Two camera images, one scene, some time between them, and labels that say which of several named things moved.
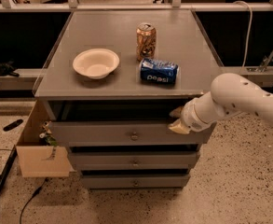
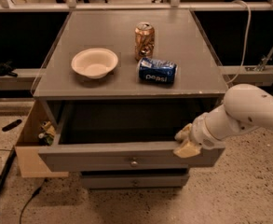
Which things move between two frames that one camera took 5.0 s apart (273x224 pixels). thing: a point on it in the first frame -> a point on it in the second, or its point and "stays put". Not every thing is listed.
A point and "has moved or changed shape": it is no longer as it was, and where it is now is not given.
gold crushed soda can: [145, 41] stays put
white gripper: [191, 118] -> [200, 132]
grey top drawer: [127, 133] has moved or changed shape
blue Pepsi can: [153, 70] stays put
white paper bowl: [96, 63] stays put
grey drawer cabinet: [109, 85] stays put
